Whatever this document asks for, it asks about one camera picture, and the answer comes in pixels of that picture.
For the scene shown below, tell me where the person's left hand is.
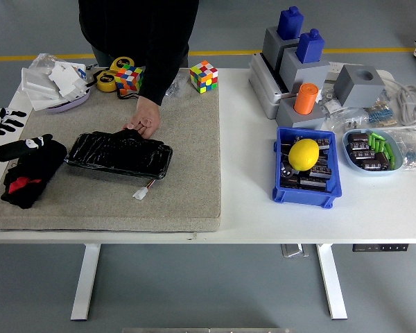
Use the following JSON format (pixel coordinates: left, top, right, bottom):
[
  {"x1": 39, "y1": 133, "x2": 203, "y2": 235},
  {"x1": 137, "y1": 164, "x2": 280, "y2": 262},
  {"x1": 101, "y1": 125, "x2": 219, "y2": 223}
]
[{"x1": 122, "y1": 95, "x2": 162, "y2": 139}]

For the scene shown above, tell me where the black rag with red patch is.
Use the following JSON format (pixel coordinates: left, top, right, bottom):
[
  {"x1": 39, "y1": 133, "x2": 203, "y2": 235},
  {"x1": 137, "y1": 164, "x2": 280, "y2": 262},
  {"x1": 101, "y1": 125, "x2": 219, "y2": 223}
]
[{"x1": 0, "y1": 133, "x2": 69, "y2": 210}]

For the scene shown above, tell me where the black table control panel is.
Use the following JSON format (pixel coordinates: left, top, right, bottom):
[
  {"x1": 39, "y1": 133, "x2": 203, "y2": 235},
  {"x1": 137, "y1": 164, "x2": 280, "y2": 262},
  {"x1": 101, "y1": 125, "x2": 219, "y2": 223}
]
[{"x1": 352, "y1": 244, "x2": 410, "y2": 252}]

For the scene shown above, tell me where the clear bag of screws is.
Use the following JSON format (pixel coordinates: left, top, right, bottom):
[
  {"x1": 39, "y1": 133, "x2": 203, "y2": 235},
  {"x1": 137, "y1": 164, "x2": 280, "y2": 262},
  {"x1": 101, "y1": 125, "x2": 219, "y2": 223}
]
[{"x1": 164, "y1": 74, "x2": 189, "y2": 100}]

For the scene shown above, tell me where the multicolour puzzle cube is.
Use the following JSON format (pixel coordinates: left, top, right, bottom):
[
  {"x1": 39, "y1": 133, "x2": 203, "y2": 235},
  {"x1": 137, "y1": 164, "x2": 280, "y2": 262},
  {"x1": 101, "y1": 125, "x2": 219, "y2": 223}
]
[
  {"x1": 189, "y1": 60, "x2": 219, "y2": 94},
  {"x1": 114, "y1": 64, "x2": 145, "y2": 96}
]

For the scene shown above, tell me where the yellow tape measure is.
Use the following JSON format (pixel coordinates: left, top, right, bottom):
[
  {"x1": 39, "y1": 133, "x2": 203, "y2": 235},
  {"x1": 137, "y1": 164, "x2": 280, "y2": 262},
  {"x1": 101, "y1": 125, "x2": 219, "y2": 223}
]
[
  {"x1": 96, "y1": 70, "x2": 118, "y2": 93},
  {"x1": 109, "y1": 56, "x2": 136, "y2": 74}
]

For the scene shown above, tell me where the white flat plate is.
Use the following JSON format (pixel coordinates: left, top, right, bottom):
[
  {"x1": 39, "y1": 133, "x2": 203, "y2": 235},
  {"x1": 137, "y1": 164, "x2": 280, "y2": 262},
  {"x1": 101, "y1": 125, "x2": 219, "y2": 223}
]
[{"x1": 27, "y1": 92, "x2": 67, "y2": 112}]

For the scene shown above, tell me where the purple tray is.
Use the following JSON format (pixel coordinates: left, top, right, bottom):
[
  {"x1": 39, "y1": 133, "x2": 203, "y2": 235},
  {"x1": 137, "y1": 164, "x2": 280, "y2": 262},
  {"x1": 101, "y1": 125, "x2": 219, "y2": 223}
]
[{"x1": 45, "y1": 88, "x2": 92, "y2": 114}]

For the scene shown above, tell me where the crumpled clear plastic bag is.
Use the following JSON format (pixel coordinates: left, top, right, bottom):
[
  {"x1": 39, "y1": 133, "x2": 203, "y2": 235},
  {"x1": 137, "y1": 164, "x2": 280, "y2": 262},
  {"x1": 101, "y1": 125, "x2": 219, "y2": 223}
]
[{"x1": 28, "y1": 53, "x2": 62, "y2": 72}]

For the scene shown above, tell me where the white cardboard piece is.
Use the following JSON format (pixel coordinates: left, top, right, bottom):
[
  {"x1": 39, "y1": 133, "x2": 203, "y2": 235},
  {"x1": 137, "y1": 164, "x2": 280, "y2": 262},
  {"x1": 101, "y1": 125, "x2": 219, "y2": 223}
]
[{"x1": 48, "y1": 61, "x2": 87, "y2": 99}]

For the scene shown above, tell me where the grey-brown mat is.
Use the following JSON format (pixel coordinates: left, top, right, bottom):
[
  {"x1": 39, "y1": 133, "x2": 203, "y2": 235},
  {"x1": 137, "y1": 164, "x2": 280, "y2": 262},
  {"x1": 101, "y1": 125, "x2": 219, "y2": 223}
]
[{"x1": 0, "y1": 68, "x2": 222, "y2": 233}]

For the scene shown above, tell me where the person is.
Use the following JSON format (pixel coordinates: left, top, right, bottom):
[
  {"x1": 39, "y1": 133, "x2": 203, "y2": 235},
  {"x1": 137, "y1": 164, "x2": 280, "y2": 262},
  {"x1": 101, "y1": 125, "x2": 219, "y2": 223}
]
[{"x1": 78, "y1": 0, "x2": 200, "y2": 69}]

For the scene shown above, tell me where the low grey holder block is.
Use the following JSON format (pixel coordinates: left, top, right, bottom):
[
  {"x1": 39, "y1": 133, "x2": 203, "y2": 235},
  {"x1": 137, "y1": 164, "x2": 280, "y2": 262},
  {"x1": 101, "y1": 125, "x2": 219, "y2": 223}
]
[{"x1": 275, "y1": 97, "x2": 327, "y2": 132}]

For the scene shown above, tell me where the orange cylinder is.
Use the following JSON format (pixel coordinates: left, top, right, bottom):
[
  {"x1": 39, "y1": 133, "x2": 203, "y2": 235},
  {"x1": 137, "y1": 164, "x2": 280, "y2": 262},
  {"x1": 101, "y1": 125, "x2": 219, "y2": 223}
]
[{"x1": 293, "y1": 83, "x2": 320, "y2": 116}]

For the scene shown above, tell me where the yellow lemon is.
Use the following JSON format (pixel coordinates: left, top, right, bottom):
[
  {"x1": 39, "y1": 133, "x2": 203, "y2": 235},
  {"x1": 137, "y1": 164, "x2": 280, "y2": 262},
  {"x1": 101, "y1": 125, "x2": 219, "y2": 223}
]
[{"x1": 288, "y1": 138, "x2": 320, "y2": 172}]

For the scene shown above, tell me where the blue bottle-shaped block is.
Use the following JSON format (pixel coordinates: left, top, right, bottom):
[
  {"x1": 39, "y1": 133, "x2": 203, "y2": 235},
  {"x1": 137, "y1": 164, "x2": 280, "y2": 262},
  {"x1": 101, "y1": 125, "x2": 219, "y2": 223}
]
[
  {"x1": 295, "y1": 28, "x2": 325, "y2": 65},
  {"x1": 276, "y1": 6, "x2": 305, "y2": 40}
]

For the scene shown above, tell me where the blue plastic bin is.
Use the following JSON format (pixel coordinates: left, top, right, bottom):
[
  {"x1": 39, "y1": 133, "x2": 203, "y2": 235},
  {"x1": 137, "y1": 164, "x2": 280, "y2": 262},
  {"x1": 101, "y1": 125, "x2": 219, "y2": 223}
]
[{"x1": 272, "y1": 126, "x2": 343, "y2": 210}]

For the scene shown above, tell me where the white table leg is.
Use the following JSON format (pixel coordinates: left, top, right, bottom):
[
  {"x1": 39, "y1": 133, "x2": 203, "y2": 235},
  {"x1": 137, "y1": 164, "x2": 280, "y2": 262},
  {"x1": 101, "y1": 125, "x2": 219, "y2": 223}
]
[
  {"x1": 316, "y1": 244, "x2": 349, "y2": 321},
  {"x1": 70, "y1": 244, "x2": 101, "y2": 321}
]

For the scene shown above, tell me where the clear bag of metal parts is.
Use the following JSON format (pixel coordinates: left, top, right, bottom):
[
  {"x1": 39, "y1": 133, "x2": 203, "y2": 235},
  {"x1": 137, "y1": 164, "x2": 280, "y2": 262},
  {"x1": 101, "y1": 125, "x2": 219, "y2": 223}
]
[{"x1": 317, "y1": 86, "x2": 344, "y2": 115}]

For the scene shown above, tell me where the white power strip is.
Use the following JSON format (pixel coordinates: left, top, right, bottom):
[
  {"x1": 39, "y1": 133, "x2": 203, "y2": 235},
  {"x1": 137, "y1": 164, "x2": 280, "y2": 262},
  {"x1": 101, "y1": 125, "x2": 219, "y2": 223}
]
[{"x1": 327, "y1": 61, "x2": 393, "y2": 84}]

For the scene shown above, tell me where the grey box under table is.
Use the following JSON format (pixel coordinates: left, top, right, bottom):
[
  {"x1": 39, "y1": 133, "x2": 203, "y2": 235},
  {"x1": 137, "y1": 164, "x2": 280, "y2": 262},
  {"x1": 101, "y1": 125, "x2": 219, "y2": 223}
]
[{"x1": 280, "y1": 244, "x2": 310, "y2": 258}]

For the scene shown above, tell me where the clear bag with plug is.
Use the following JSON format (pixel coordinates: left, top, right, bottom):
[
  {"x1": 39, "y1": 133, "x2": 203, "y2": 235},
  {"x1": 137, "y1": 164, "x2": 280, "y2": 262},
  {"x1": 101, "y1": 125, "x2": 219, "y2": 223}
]
[{"x1": 324, "y1": 106, "x2": 370, "y2": 135}]

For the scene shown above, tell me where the grey block with round hole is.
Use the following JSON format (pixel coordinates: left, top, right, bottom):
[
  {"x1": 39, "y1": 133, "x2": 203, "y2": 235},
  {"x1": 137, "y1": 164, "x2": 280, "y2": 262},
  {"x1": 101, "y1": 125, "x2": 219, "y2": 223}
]
[{"x1": 333, "y1": 64, "x2": 387, "y2": 108}]

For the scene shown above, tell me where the light blue dish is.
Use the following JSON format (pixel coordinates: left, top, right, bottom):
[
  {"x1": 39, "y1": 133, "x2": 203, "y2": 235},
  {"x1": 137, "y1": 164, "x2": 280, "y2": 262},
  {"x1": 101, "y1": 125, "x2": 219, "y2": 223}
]
[{"x1": 342, "y1": 128, "x2": 404, "y2": 177}]

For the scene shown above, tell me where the clear bag of blue resistors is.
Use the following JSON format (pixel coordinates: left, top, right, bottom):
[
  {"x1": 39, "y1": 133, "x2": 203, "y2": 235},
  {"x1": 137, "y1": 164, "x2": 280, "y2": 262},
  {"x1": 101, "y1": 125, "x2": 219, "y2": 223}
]
[{"x1": 390, "y1": 130, "x2": 416, "y2": 171}]

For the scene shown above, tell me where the white switch plate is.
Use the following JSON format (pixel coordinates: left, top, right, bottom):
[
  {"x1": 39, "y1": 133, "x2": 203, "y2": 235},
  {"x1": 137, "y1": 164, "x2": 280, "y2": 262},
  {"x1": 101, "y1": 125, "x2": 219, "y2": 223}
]
[{"x1": 20, "y1": 67, "x2": 62, "y2": 101}]

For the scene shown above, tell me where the white connector with wires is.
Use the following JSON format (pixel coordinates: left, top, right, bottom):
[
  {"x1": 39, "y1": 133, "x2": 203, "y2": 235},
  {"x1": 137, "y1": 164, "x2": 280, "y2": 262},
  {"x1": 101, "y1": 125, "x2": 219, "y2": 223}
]
[{"x1": 132, "y1": 179, "x2": 157, "y2": 201}]

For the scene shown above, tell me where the light grey enclosure box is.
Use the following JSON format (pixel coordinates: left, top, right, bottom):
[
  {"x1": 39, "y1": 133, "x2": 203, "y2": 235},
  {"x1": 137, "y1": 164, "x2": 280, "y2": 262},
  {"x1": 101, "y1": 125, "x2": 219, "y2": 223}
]
[{"x1": 248, "y1": 52, "x2": 288, "y2": 121}]

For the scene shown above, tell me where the white coiled cable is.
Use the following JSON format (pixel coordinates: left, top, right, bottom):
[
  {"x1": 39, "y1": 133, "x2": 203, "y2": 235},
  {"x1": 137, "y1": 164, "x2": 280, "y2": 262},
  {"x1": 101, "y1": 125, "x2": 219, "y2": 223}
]
[{"x1": 381, "y1": 78, "x2": 416, "y2": 132}]

